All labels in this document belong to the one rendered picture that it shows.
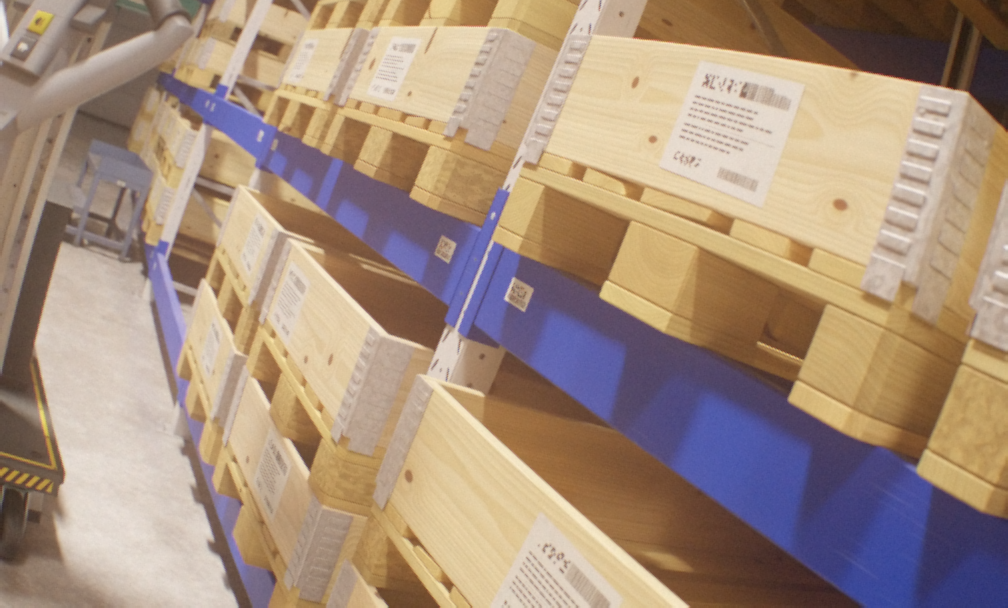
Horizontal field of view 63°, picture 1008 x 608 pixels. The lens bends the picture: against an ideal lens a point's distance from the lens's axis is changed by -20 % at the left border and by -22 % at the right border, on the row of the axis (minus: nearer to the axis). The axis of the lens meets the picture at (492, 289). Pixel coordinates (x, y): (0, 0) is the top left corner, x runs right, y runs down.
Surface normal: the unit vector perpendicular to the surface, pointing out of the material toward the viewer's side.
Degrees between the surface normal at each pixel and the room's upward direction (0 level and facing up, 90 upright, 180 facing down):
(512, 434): 90
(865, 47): 90
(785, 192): 90
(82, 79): 80
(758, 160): 90
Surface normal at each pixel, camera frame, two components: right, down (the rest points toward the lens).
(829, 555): -0.84, -0.30
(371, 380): 0.39, 0.25
